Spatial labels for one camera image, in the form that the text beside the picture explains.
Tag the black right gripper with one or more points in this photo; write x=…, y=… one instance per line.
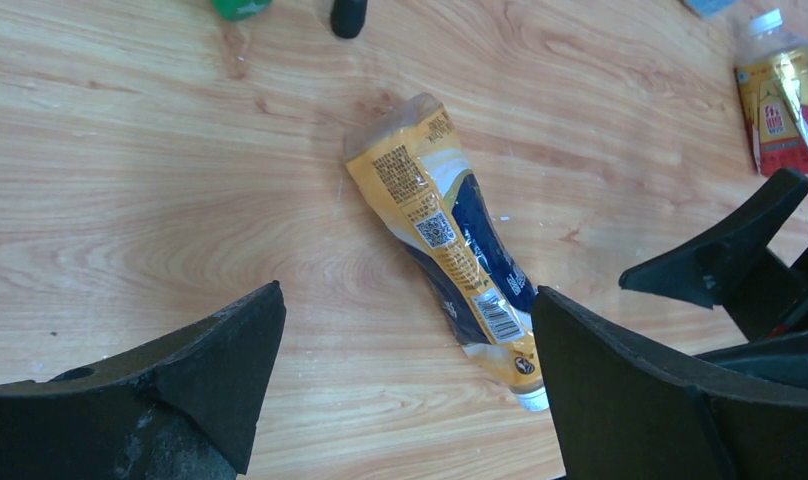
x=766, y=298

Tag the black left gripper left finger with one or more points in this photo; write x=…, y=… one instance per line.
x=183, y=406

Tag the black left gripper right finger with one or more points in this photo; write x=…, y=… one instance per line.
x=627, y=407

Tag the yellow blue milk tea bottle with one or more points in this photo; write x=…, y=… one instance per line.
x=411, y=169

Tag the red yellow tea bottle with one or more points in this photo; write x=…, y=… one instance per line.
x=771, y=71

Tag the clear blue detergent bottle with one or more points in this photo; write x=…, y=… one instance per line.
x=707, y=8

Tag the green plastic bottle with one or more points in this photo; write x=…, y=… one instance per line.
x=238, y=10

